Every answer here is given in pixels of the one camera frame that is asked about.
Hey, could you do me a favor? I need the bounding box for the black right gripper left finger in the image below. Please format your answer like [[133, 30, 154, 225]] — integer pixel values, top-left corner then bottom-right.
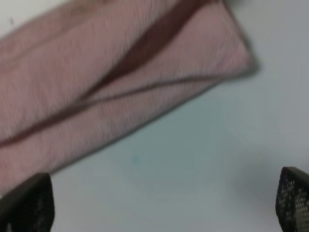
[[0, 173, 55, 232]]

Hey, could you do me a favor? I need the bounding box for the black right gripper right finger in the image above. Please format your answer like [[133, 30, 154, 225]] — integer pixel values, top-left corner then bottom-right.
[[275, 167, 309, 232]]

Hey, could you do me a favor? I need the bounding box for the pink terry towel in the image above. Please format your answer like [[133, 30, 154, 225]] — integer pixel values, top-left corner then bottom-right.
[[0, 0, 252, 189]]

